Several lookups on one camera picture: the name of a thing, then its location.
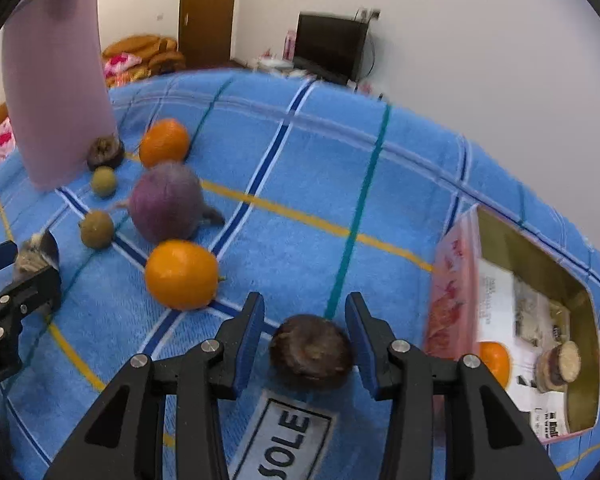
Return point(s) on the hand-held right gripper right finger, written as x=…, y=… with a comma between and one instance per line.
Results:
x=362, y=347

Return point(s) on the orange leather sofa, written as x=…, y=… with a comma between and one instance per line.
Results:
x=150, y=47

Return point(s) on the small brown longan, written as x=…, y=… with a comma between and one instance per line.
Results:
x=96, y=229

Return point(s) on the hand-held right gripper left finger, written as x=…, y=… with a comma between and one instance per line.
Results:
x=247, y=345

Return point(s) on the white tv stand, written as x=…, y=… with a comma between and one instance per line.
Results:
x=280, y=67

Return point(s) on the small green fruit upper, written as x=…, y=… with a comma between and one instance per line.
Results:
x=103, y=181

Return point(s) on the black television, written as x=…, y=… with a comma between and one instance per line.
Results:
x=330, y=45

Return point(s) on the purple radish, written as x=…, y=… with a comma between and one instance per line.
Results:
x=167, y=200

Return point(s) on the orange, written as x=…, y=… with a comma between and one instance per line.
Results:
x=496, y=364
x=181, y=274
x=164, y=142

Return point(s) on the pink floral cushion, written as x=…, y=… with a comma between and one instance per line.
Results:
x=122, y=67

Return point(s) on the pink cylindrical bottle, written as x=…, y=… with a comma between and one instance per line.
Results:
x=55, y=85

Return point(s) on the brown wooden door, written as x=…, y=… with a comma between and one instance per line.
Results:
x=207, y=10

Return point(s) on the wall power outlet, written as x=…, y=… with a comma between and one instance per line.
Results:
x=370, y=13

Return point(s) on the gold tin box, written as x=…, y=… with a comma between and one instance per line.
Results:
x=530, y=240

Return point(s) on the printed paper sheet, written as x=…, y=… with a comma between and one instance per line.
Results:
x=500, y=300

